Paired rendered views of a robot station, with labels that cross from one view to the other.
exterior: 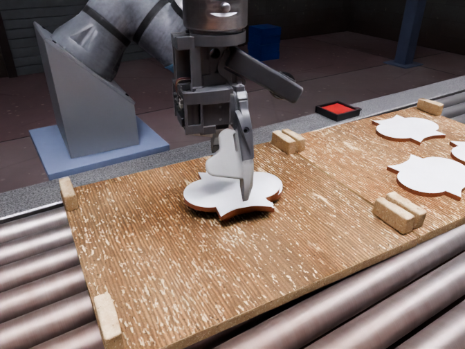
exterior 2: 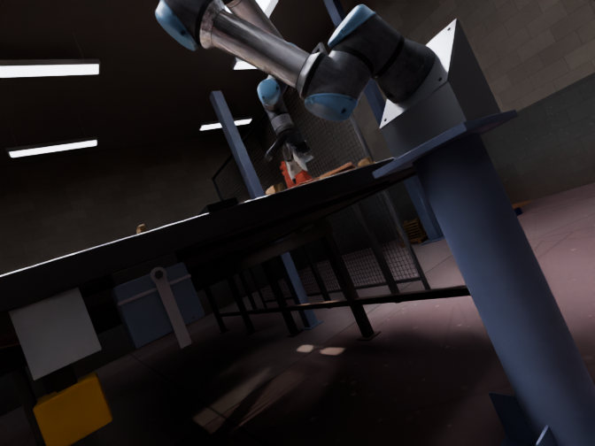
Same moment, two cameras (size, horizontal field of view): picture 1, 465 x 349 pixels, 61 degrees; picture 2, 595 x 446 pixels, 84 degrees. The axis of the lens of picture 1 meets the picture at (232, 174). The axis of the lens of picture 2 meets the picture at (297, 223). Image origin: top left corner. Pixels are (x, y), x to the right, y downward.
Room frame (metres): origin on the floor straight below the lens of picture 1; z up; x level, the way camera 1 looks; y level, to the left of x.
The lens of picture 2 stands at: (1.73, -0.13, 0.78)
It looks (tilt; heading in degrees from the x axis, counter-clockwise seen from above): 3 degrees up; 177
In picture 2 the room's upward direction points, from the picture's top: 23 degrees counter-clockwise
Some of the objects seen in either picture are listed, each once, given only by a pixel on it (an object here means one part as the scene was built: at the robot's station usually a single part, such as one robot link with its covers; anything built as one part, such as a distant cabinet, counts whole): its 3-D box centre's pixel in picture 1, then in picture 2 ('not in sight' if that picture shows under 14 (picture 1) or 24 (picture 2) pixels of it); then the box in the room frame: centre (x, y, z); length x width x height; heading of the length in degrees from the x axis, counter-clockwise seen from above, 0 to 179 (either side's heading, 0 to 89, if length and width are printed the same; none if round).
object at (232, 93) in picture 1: (210, 80); (292, 142); (0.49, 0.03, 1.13); 0.09 x 0.08 x 0.12; 108
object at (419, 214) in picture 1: (404, 209); not in sight; (0.46, -0.24, 0.95); 0.06 x 0.02 x 0.03; 28
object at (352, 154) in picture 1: (417, 155); not in sight; (0.67, -0.35, 0.93); 0.41 x 0.35 x 0.02; 118
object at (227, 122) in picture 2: not in sight; (262, 207); (-1.42, -0.23, 1.20); 0.17 x 0.17 x 2.40; 32
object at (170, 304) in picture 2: not in sight; (158, 305); (1.04, -0.42, 0.77); 0.14 x 0.11 x 0.18; 122
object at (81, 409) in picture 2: not in sight; (59, 366); (1.13, -0.58, 0.74); 0.09 x 0.08 x 0.24; 122
